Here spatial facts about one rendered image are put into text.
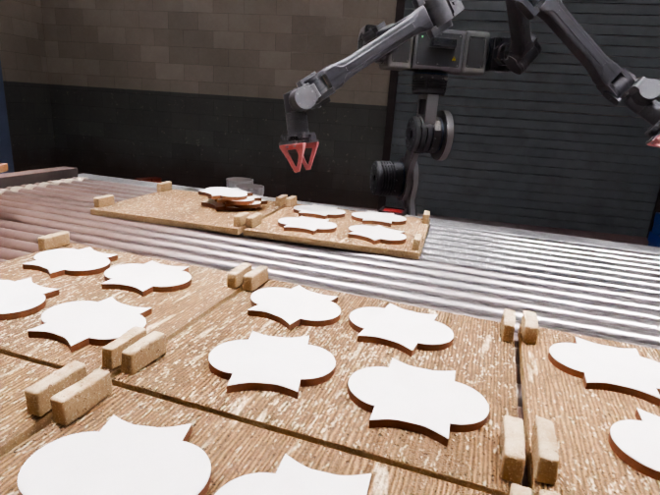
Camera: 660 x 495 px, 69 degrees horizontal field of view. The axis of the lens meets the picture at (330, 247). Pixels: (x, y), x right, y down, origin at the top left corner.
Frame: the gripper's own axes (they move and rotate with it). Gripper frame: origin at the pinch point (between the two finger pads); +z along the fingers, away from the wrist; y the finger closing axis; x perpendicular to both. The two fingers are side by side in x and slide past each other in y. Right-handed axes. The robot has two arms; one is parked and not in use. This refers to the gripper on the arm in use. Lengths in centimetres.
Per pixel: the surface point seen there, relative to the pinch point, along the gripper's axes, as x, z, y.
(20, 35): 483, -185, 394
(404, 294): -31, 22, -45
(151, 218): 31.8, 7.7, -25.0
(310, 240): -8.3, 15.4, -24.7
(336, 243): -14.2, 16.4, -24.7
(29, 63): 490, -155, 406
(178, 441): -18, 19, -94
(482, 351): -44, 24, -65
